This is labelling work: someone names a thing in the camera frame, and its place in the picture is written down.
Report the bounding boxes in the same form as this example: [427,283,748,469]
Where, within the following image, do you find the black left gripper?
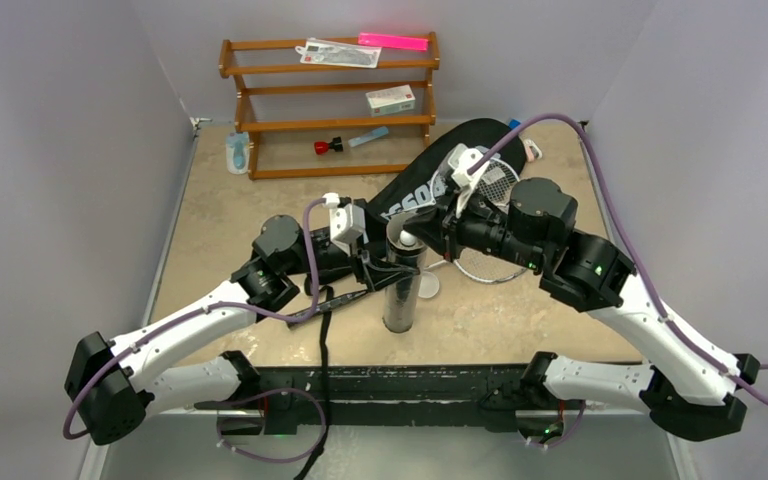
[283,201,419,288]

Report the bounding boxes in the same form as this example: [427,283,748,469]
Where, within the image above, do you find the black shuttlecock tube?
[382,213,427,333]

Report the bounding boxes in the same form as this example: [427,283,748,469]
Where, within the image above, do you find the white feather shuttlecock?
[398,230,420,250]

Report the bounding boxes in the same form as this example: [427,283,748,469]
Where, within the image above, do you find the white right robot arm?
[403,177,760,442]

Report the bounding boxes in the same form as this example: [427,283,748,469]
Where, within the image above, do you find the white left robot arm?
[62,193,420,445]

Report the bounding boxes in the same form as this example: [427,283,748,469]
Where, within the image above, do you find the lower white badminton racket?
[421,255,533,285]

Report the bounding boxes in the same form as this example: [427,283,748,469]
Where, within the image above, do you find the white badminton racket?
[421,255,533,285]
[433,156,524,212]

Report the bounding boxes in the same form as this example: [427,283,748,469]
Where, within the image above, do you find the upper white badminton racket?
[433,156,524,212]

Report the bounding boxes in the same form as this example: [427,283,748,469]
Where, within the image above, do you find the black racket bag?
[364,118,512,229]

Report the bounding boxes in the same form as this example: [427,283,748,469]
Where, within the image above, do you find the clear tube lid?
[418,272,440,299]

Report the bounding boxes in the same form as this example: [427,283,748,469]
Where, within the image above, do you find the light blue tube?
[347,126,389,148]

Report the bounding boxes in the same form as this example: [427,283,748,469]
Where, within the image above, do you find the pink white small object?
[523,138,543,163]

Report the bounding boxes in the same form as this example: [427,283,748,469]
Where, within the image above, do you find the white red small box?
[365,85,416,117]

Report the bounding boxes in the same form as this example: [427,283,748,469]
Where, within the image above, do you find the red black stamp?
[313,137,344,155]

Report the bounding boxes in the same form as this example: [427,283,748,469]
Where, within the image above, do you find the wooden shelf rack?
[218,32,440,180]

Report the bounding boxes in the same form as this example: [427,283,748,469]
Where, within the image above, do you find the blue white packaged item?
[225,132,250,175]

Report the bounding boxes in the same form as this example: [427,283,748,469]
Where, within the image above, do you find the pink ruler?
[357,32,429,52]

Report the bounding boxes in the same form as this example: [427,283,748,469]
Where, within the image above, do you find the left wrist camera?
[322,192,366,256]

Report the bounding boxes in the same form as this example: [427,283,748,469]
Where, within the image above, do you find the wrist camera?
[444,143,488,218]
[322,192,366,256]

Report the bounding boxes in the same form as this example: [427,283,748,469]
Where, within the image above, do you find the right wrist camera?
[444,143,488,218]

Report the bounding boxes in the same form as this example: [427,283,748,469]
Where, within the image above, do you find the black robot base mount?
[208,363,578,436]

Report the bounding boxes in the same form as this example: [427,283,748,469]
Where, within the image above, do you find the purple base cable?
[215,384,328,464]

